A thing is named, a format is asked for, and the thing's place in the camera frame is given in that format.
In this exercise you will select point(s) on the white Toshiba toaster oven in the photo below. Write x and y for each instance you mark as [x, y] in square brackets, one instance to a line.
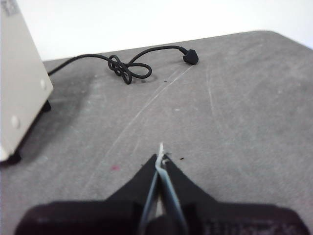
[19, 73]

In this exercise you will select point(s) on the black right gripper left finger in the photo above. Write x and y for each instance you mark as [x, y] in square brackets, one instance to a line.
[97, 218]

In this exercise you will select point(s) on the black oven foot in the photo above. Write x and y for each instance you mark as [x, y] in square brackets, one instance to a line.
[15, 157]
[47, 105]

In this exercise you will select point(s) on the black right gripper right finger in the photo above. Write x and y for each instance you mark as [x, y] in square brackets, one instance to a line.
[232, 220]

